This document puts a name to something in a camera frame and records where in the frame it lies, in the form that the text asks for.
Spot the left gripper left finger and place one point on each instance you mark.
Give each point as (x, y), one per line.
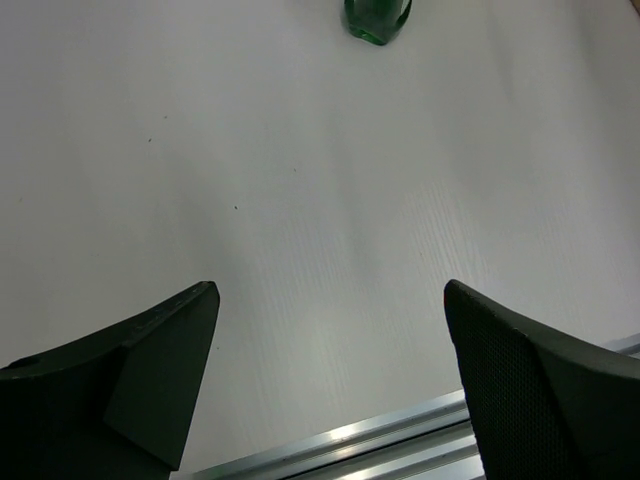
(115, 404)

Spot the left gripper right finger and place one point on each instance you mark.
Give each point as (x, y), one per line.
(542, 404)

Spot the green dish soap bottle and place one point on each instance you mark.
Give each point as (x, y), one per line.
(376, 21)

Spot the aluminium mounting rail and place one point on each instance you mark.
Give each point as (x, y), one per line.
(332, 405)

